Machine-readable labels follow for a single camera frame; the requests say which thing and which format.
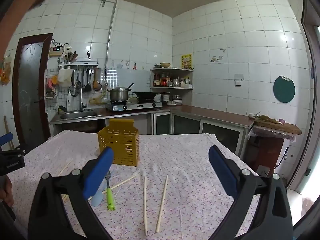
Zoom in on person's left hand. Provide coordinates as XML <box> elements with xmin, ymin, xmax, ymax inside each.
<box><xmin>0</xmin><ymin>176</ymin><xmax>14</xmax><ymax>205</ymax></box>

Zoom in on chrome faucet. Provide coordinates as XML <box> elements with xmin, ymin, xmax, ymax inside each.
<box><xmin>79</xmin><ymin>87</ymin><xmax>87</xmax><ymax>112</ymax></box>

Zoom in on black hanging spatula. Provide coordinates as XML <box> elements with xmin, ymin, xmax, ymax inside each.
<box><xmin>84</xmin><ymin>67</ymin><xmax>92</xmax><ymax>93</ymax></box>

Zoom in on yellow wall poster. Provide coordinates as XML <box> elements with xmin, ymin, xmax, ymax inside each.
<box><xmin>181</xmin><ymin>53</ymin><xmax>193</xmax><ymax>69</ymax></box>

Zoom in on translucent blue spoon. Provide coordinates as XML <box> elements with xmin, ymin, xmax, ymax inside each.
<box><xmin>90</xmin><ymin>189</ymin><xmax>103</xmax><ymax>207</ymax></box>

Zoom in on wooden chopping board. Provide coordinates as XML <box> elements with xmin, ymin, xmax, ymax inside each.
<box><xmin>254</xmin><ymin>119</ymin><xmax>302</xmax><ymax>136</ymax></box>

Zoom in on beige wall controller box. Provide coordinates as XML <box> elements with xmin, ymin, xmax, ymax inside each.
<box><xmin>49</xmin><ymin>46</ymin><xmax>63</xmax><ymax>57</ymax></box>

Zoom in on green round cutting board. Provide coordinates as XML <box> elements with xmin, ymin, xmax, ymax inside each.
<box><xmin>273</xmin><ymin>75</ymin><xmax>296</xmax><ymax>104</ymax></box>

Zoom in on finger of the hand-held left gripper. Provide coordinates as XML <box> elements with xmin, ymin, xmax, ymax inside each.
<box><xmin>0</xmin><ymin>133</ymin><xmax>13</xmax><ymax>146</ymax></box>
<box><xmin>0</xmin><ymin>148</ymin><xmax>26</xmax><ymax>157</ymax></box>

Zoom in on wire wall basket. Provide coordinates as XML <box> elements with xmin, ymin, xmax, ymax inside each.
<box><xmin>45</xmin><ymin>76</ymin><xmax>57</xmax><ymax>98</ymax></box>

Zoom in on metal wall pipe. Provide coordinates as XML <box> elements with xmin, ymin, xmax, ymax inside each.
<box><xmin>37</xmin><ymin>0</ymin><xmax>118</xmax><ymax>87</ymax></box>

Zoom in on kitchen counter cabinet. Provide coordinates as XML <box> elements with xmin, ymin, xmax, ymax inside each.
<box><xmin>49</xmin><ymin>104</ymin><xmax>256</xmax><ymax>157</ymax></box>

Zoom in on grey corner shelf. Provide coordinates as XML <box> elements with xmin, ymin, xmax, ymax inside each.
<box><xmin>150</xmin><ymin>67</ymin><xmax>194</xmax><ymax>90</ymax></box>

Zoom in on metal cup of utensils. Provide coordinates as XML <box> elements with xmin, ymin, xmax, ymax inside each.
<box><xmin>64</xmin><ymin>51</ymin><xmax>78</xmax><ymax>64</ymax></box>

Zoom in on brown-framed glass door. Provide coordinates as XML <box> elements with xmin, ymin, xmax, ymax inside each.
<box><xmin>12</xmin><ymin>33</ymin><xmax>53</xmax><ymax>144</ymax></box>

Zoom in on orange hanging bag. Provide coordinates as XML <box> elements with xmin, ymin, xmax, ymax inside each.
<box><xmin>0</xmin><ymin>55</ymin><xmax>12</xmax><ymax>85</ymax></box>

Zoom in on wooden hanging spatula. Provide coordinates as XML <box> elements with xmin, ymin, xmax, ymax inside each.
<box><xmin>93</xmin><ymin>68</ymin><xmax>102</xmax><ymax>91</ymax></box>

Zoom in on floral tablecloth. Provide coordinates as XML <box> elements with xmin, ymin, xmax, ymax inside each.
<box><xmin>7</xmin><ymin>129</ymin><xmax>262</xmax><ymax>240</ymax></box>

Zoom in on black wok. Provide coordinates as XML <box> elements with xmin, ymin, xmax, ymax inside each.
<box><xmin>132</xmin><ymin>92</ymin><xmax>170</xmax><ymax>100</ymax></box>

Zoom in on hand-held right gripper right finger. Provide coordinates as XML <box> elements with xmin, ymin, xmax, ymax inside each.
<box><xmin>208</xmin><ymin>145</ymin><xmax>293</xmax><ymax>240</ymax></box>

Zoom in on green-handled fork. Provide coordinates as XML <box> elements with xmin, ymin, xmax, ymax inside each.
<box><xmin>106</xmin><ymin>171</ymin><xmax>116</xmax><ymax>211</ymax></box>

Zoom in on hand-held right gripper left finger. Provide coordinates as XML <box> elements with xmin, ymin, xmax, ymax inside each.
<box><xmin>28</xmin><ymin>147</ymin><xmax>114</xmax><ymax>240</ymax></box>

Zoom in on dark red cabinet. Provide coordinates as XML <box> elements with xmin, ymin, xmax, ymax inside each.
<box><xmin>246</xmin><ymin>127</ymin><xmax>296</xmax><ymax>178</ymax></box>

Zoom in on yellow perforated utensil holder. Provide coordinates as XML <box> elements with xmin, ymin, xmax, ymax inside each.
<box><xmin>97</xmin><ymin>119</ymin><xmax>140</xmax><ymax>167</ymax></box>

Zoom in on steel sink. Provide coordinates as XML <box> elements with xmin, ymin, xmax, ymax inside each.
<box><xmin>59</xmin><ymin>109</ymin><xmax>102</xmax><ymax>121</ymax></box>

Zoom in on white hanging cloth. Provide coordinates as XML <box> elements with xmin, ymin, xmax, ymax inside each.
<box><xmin>58</xmin><ymin>69</ymin><xmax>73</xmax><ymax>88</ymax></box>

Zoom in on stack of white plates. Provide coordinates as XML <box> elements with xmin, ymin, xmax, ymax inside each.
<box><xmin>166</xmin><ymin>95</ymin><xmax>183</xmax><ymax>106</ymax></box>

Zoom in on steel gas stove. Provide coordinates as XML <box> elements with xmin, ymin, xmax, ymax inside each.
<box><xmin>104</xmin><ymin>100</ymin><xmax>163</xmax><ymax>112</ymax></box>

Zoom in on cream wooden chopstick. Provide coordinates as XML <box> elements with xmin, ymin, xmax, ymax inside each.
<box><xmin>58</xmin><ymin>159</ymin><xmax>73</xmax><ymax>177</ymax></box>
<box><xmin>110</xmin><ymin>176</ymin><xmax>139</xmax><ymax>190</ymax></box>
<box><xmin>144</xmin><ymin>176</ymin><xmax>148</xmax><ymax>236</ymax></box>
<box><xmin>155</xmin><ymin>175</ymin><xmax>169</xmax><ymax>233</ymax></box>
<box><xmin>115</xmin><ymin>174</ymin><xmax>138</xmax><ymax>186</ymax></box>

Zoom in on metal wall utensil rack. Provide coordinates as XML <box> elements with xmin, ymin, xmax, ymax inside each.
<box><xmin>58</xmin><ymin>58</ymin><xmax>99</xmax><ymax>68</ymax></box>

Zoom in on steel pot with lid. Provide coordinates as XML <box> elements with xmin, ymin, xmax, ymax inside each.
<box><xmin>107</xmin><ymin>83</ymin><xmax>134</xmax><ymax>102</ymax></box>

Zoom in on vegetable scraps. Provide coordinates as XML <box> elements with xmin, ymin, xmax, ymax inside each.
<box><xmin>252</xmin><ymin>115</ymin><xmax>281</xmax><ymax>124</ymax></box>

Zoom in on wooden stick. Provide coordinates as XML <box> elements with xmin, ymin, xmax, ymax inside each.
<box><xmin>3</xmin><ymin>115</ymin><xmax>13</xmax><ymax>150</ymax></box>

